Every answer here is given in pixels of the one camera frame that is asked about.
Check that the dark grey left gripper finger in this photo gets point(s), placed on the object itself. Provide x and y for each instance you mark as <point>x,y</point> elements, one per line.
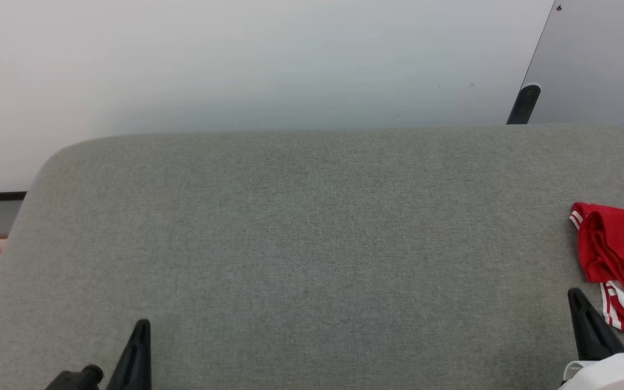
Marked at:
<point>134,363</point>

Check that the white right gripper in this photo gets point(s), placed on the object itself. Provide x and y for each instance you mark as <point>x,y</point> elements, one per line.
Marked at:
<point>615,375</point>

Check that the grey partition panel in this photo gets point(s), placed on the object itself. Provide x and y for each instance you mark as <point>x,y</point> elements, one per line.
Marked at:
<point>599,59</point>

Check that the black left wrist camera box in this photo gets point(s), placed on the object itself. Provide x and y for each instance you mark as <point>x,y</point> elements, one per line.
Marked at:
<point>76,378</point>

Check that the dark partition foot bracket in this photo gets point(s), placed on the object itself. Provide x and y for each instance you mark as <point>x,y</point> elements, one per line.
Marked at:
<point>524,104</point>

